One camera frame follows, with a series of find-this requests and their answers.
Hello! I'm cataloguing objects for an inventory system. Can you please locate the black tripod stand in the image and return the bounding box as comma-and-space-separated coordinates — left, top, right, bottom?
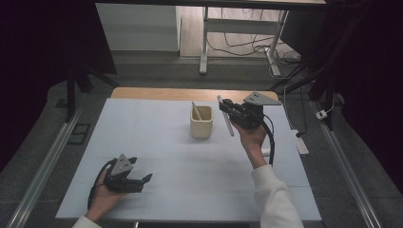
64, 61, 121, 124
269, 12, 365, 131

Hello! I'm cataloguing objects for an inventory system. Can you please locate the aluminium floor rail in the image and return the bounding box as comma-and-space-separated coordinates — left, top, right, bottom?
311, 101, 383, 228
6, 108, 82, 228

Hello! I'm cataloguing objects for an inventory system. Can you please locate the black plug with cable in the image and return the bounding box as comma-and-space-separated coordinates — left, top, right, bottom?
283, 86, 309, 139

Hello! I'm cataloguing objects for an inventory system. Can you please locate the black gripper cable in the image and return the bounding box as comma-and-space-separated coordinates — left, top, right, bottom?
260, 114, 277, 166
86, 158, 117, 211

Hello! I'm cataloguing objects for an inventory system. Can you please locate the person's left hand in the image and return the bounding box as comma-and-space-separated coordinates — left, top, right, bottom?
85, 175, 128, 223

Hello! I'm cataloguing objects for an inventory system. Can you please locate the person's right hand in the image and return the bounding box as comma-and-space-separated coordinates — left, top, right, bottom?
231, 122, 269, 170

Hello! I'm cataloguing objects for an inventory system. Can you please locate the black floor plate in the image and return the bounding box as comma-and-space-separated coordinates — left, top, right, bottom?
67, 123, 91, 146

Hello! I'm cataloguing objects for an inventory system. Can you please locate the small white adapter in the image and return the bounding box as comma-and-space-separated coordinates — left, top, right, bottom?
316, 100, 336, 121

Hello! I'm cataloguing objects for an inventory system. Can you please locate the white power strip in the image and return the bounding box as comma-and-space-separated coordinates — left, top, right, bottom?
290, 128, 310, 156

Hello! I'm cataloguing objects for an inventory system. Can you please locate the white desk frame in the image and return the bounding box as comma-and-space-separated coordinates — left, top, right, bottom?
199, 6, 290, 78

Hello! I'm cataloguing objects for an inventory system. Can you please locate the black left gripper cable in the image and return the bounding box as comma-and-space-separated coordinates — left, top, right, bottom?
86, 158, 117, 211

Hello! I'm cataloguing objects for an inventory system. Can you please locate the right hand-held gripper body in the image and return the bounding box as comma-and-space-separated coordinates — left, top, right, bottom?
232, 90, 282, 131

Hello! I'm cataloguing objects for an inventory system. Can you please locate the clear pen with red print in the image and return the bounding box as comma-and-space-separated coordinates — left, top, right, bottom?
191, 101, 202, 122

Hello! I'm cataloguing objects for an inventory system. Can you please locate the white pen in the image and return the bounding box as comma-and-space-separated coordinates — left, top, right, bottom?
217, 94, 236, 138

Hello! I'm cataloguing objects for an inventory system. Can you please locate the white cabinet panel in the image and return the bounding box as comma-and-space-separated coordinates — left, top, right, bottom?
94, 3, 181, 52

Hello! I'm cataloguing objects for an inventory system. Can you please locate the tangle of floor cables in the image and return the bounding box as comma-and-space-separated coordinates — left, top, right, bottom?
205, 8, 302, 80

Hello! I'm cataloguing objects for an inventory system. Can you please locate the cream square cup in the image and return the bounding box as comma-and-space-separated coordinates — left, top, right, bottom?
189, 104, 214, 140

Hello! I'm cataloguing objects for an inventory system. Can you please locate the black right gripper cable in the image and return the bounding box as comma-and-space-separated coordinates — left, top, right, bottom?
260, 114, 277, 166

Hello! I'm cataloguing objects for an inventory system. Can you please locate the dark curtain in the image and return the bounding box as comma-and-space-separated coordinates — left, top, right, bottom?
0, 0, 117, 174
279, 0, 403, 194

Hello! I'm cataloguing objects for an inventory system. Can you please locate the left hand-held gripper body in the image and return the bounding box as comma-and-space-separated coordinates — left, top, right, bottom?
104, 154, 144, 194

